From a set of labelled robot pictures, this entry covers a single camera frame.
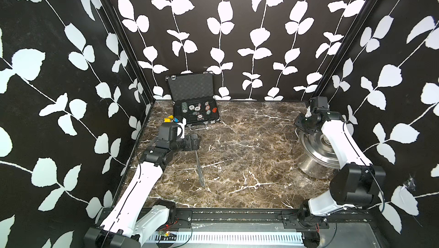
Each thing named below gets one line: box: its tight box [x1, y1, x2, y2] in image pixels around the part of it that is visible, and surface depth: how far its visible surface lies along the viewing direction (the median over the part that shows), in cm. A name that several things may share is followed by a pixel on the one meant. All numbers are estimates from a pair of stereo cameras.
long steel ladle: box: [194, 149, 206, 187], surface depth 88 cm
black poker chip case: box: [165, 71, 221, 131], surface depth 113 cm
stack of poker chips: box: [181, 101, 189, 114], surface depth 116 cm
